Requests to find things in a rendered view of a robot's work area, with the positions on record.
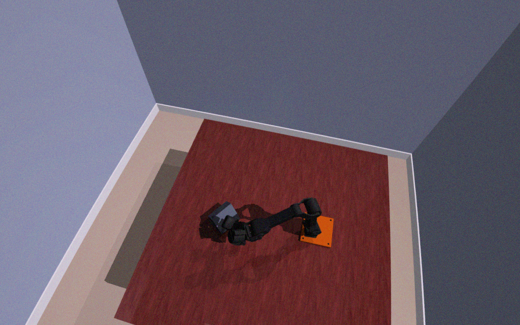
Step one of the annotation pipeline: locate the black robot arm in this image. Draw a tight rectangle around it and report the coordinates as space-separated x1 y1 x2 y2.
228 198 322 246

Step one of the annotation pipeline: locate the grey sloped panel with hole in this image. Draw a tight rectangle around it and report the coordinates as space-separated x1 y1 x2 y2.
208 201 240 234

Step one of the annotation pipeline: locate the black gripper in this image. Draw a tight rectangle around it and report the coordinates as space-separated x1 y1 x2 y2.
222 215 245 230

